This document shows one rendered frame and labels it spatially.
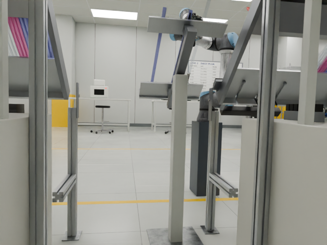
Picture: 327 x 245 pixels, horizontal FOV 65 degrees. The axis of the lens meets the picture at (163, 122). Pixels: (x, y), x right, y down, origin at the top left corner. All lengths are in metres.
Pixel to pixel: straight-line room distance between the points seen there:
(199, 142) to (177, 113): 0.74
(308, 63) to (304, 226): 0.44
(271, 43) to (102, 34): 7.45
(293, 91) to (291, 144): 0.73
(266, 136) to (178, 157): 0.46
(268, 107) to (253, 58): 8.13
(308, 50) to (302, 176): 0.34
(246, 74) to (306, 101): 0.58
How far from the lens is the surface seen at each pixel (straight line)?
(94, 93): 6.59
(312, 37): 0.84
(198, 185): 1.97
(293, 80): 1.49
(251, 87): 1.41
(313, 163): 0.77
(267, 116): 0.91
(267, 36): 0.92
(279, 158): 0.89
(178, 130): 1.20
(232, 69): 1.24
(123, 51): 8.08
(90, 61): 8.08
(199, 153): 1.92
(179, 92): 1.20
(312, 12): 0.86
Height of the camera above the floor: 0.66
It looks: 4 degrees down
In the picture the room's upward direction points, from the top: 2 degrees clockwise
